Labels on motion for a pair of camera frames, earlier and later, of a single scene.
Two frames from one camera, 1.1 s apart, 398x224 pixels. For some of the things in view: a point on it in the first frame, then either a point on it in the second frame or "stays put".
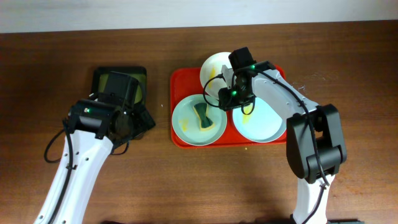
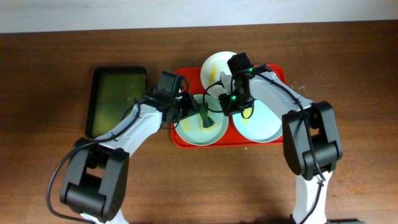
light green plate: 186,124 stays put
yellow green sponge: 201,111 stays put
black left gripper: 144,121 -> 191,106
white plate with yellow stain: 211,76 stays put
